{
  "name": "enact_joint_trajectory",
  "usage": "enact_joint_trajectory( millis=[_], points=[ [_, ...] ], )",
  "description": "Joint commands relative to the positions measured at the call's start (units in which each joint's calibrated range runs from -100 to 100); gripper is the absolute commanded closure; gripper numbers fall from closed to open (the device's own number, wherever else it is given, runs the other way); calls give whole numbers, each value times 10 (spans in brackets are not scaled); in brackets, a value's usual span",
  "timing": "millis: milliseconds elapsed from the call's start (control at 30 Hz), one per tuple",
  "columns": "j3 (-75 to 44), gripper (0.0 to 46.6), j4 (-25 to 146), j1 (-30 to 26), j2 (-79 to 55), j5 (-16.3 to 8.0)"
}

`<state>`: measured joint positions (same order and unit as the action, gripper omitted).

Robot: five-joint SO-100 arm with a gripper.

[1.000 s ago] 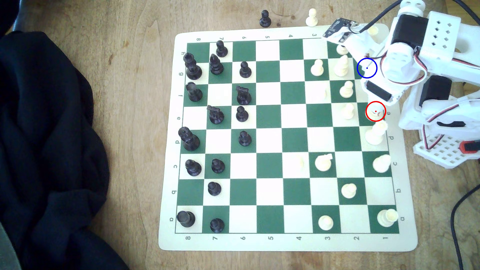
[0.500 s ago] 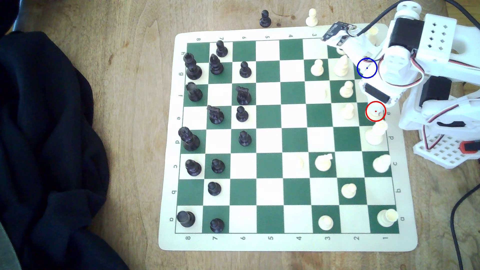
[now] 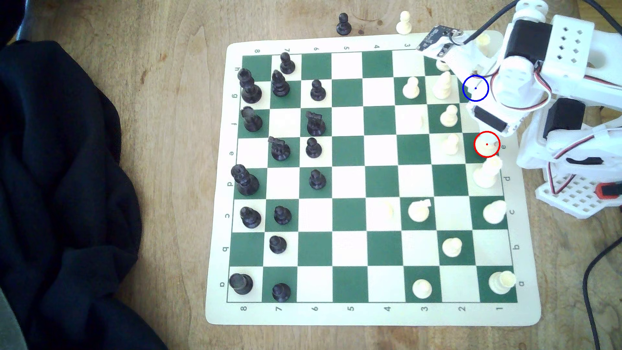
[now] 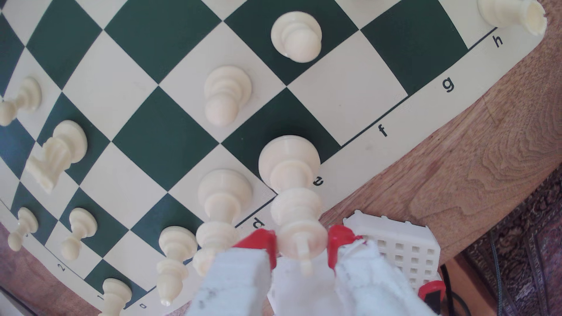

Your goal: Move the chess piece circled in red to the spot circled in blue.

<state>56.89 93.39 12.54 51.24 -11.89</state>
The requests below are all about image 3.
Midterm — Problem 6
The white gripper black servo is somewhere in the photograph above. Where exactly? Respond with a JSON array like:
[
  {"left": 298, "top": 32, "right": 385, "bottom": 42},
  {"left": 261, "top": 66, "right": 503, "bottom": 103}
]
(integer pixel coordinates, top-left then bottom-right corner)
[{"left": 440, "top": 41, "right": 524, "bottom": 137}]

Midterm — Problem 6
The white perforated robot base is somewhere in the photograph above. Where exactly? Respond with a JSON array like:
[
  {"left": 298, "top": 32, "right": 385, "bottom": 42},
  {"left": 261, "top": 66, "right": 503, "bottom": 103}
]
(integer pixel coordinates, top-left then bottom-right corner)
[{"left": 535, "top": 163, "right": 622, "bottom": 219}]

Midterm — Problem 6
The white chess queen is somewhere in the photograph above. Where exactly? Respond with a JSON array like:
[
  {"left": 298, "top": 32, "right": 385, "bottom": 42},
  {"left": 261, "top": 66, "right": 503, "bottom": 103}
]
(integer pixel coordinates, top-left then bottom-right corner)
[{"left": 472, "top": 156, "right": 504, "bottom": 190}]

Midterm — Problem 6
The white chess bishop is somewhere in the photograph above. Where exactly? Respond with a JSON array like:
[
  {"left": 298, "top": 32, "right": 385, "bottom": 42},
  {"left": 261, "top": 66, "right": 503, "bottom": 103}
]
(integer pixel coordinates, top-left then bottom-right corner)
[
  {"left": 482, "top": 200, "right": 507, "bottom": 225},
  {"left": 432, "top": 71, "right": 453, "bottom": 100}
]

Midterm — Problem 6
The white chess knight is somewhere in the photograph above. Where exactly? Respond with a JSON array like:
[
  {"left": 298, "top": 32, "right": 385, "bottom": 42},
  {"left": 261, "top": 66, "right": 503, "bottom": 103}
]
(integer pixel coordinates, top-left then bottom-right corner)
[{"left": 407, "top": 198, "right": 432, "bottom": 223}]

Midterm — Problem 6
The green white chess board mat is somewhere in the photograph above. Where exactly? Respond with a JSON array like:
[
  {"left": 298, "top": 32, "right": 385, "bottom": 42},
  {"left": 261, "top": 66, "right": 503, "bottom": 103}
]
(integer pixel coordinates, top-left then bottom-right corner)
[{"left": 204, "top": 30, "right": 542, "bottom": 327}]

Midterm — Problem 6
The black chess knight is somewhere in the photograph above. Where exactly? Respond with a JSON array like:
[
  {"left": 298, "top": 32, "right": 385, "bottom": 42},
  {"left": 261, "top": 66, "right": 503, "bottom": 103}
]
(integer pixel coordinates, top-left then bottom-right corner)
[
  {"left": 268, "top": 136, "right": 291, "bottom": 162},
  {"left": 305, "top": 111, "right": 327, "bottom": 137}
]

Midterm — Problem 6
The black chess bishop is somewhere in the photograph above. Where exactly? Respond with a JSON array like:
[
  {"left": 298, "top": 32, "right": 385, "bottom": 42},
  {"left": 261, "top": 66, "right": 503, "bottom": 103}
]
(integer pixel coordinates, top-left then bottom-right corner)
[
  {"left": 271, "top": 69, "right": 291, "bottom": 97},
  {"left": 240, "top": 206, "right": 262, "bottom": 229}
]

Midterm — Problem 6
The black chess king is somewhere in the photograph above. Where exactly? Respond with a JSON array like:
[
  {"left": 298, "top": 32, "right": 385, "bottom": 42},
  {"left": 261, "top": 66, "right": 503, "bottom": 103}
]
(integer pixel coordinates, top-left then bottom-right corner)
[{"left": 237, "top": 68, "right": 263, "bottom": 104}]

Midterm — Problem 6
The black chess queen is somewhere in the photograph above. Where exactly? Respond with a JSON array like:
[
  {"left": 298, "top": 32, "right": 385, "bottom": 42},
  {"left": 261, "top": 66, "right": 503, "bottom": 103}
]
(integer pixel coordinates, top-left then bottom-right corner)
[{"left": 231, "top": 164, "right": 260, "bottom": 197}]

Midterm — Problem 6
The black cloth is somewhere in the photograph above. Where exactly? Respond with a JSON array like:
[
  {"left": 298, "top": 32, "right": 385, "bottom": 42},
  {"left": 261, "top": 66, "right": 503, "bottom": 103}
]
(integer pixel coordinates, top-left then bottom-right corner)
[{"left": 0, "top": 40, "right": 168, "bottom": 350}]

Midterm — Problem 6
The black rounded object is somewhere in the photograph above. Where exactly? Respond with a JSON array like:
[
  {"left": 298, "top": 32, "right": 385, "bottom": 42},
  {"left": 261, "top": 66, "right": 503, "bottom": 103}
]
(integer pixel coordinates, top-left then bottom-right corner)
[{"left": 0, "top": 0, "right": 37, "bottom": 44}]

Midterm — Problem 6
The striped servo wire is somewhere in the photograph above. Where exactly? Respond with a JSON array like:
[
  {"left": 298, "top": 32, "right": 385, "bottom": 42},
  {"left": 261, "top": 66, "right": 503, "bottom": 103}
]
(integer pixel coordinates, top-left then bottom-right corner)
[
  {"left": 490, "top": 63, "right": 553, "bottom": 113},
  {"left": 547, "top": 163, "right": 576, "bottom": 196}
]

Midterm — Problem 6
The black camera circuit board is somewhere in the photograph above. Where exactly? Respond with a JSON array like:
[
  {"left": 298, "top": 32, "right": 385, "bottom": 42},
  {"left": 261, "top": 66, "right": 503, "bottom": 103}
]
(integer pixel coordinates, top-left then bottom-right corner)
[{"left": 417, "top": 25, "right": 463, "bottom": 55}]

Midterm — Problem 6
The black camera cable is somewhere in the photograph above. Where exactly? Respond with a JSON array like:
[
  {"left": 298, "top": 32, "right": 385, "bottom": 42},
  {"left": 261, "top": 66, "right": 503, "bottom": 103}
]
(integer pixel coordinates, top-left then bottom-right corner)
[{"left": 454, "top": 0, "right": 520, "bottom": 45}]

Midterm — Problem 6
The thick black cable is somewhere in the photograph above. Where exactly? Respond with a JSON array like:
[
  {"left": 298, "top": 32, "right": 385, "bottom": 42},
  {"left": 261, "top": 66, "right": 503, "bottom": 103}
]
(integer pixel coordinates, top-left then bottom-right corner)
[{"left": 582, "top": 236, "right": 622, "bottom": 350}]

